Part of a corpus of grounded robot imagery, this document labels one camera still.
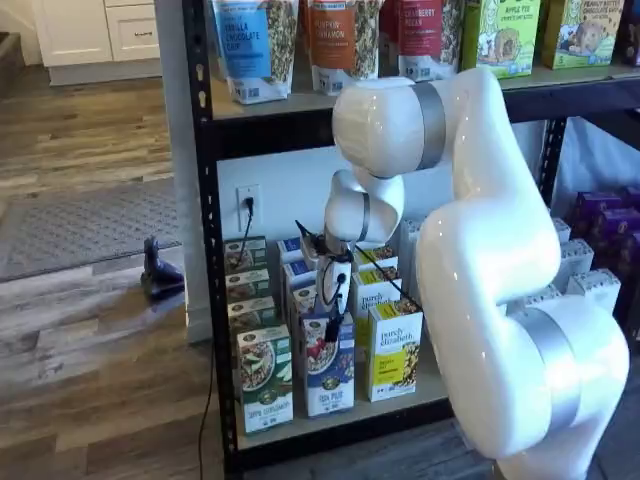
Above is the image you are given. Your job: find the dark purple snack box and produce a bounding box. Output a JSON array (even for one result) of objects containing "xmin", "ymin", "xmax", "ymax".
[{"xmin": 619, "ymin": 0, "xmax": 640, "ymax": 67}]

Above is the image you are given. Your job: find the white wall outlet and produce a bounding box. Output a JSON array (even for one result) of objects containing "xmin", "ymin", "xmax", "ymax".
[{"xmin": 236, "ymin": 184, "xmax": 261, "ymax": 234}]

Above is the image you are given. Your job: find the black power cord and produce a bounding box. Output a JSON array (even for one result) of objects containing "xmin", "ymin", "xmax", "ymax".
[{"xmin": 198, "ymin": 197, "xmax": 256, "ymax": 480}]

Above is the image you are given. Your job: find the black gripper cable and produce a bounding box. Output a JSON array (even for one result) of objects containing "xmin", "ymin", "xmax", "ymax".
[{"xmin": 319, "ymin": 259, "xmax": 350, "ymax": 321}]

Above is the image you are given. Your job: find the blue and white cereal box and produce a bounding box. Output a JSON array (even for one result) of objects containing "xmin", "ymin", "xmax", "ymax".
[
  {"xmin": 282, "ymin": 262, "xmax": 321, "ymax": 301},
  {"xmin": 289, "ymin": 285, "xmax": 322, "ymax": 326},
  {"xmin": 299, "ymin": 309, "xmax": 357, "ymax": 419},
  {"xmin": 277, "ymin": 237, "xmax": 314, "ymax": 266}
]

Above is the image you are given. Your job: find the green apple pie bites box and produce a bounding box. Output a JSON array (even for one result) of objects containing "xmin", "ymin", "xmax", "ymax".
[{"xmin": 462, "ymin": 0, "xmax": 544, "ymax": 80}]

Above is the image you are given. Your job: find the red cranberry pecan granola bag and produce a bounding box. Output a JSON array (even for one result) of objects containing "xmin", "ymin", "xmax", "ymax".
[{"xmin": 378, "ymin": 0, "xmax": 464, "ymax": 84}]

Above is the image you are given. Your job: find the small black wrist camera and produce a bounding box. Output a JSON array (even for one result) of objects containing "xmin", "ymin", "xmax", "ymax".
[{"xmin": 299, "ymin": 232, "xmax": 327, "ymax": 260}]

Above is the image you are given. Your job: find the orange pumpkin cinnamon granola bag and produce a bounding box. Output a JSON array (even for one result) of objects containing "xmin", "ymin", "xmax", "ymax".
[{"xmin": 305, "ymin": 0, "xmax": 386, "ymax": 96}]

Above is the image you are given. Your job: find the yellow and white granola box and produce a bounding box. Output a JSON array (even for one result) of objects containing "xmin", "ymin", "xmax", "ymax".
[
  {"xmin": 367, "ymin": 298, "xmax": 425, "ymax": 404},
  {"xmin": 352, "ymin": 243, "xmax": 400, "ymax": 274},
  {"xmin": 352, "ymin": 269, "xmax": 402, "ymax": 347}
]

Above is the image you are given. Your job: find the black metal shelf unit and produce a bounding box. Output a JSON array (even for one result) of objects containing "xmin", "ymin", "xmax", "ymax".
[{"xmin": 182, "ymin": 0, "xmax": 640, "ymax": 474}]

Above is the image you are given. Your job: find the grey floor mat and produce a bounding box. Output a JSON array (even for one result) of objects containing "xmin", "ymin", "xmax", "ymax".
[{"xmin": 0, "ymin": 178, "xmax": 184, "ymax": 284}]

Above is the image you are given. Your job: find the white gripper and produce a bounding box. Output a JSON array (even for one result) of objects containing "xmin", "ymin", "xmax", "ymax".
[{"xmin": 314, "ymin": 252, "xmax": 354, "ymax": 345}]

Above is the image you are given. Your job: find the blue vanilla chocolate granola bag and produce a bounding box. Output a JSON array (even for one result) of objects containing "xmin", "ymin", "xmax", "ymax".
[{"xmin": 209, "ymin": 0, "xmax": 301, "ymax": 106}]

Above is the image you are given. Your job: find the white cabinet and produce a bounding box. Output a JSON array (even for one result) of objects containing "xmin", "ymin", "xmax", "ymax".
[{"xmin": 29, "ymin": 0, "xmax": 164, "ymax": 87}]

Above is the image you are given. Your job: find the green peanut butter bites box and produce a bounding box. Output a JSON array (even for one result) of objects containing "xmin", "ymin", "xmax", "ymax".
[{"xmin": 542, "ymin": 0, "xmax": 621, "ymax": 70}]

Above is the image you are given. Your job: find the green and white cereal box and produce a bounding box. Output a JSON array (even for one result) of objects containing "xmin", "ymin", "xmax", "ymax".
[
  {"xmin": 227, "ymin": 296, "xmax": 277, "ymax": 346},
  {"xmin": 223, "ymin": 236, "xmax": 269, "ymax": 275},
  {"xmin": 224, "ymin": 269, "xmax": 271, "ymax": 304},
  {"xmin": 236, "ymin": 322, "xmax": 295, "ymax": 436}
]

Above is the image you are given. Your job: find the purple object on floor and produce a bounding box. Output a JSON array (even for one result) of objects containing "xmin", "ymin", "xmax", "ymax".
[{"xmin": 141, "ymin": 237, "xmax": 185, "ymax": 304}]

